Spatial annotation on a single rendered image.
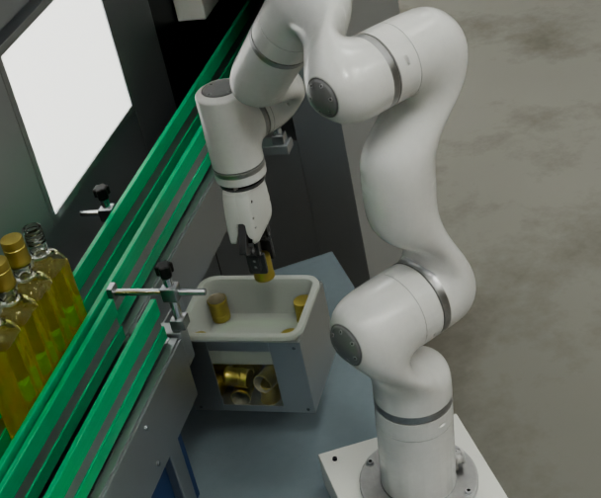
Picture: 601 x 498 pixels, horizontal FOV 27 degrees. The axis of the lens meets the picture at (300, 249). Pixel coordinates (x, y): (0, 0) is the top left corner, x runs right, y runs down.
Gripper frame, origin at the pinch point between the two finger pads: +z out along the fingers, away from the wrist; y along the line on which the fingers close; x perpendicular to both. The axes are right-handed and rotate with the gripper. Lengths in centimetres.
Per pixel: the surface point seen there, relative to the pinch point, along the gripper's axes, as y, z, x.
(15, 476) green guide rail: 55, -2, -19
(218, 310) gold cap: -2.1, 13.5, -11.2
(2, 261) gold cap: 33.3, -22.8, -24.7
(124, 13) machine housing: -58, -20, -42
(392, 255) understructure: -94, 67, -5
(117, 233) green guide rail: -8.1, 0.9, -29.9
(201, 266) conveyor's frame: -18.2, 15.5, -20.5
